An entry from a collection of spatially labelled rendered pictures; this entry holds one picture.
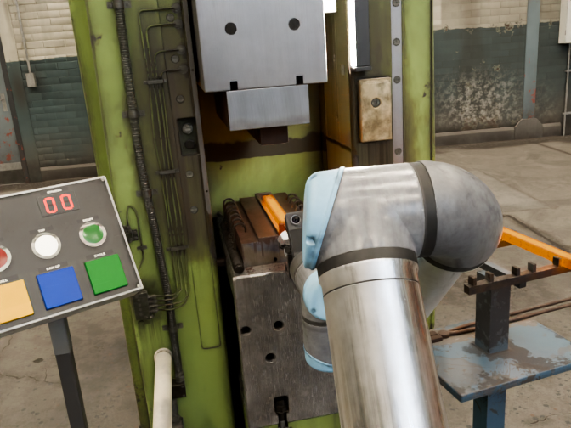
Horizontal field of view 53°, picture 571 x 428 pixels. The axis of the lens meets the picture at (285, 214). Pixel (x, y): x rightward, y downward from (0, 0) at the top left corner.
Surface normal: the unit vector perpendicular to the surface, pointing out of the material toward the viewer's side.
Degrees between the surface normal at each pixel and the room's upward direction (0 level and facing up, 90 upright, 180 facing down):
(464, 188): 55
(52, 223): 60
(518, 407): 0
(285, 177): 90
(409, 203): 68
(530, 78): 90
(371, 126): 90
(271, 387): 90
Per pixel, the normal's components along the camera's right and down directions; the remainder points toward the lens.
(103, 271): 0.48, -0.31
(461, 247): 0.26, 0.76
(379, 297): -0.07, -0.36
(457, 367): -0.07, -0.96
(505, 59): 0.09, 0.28
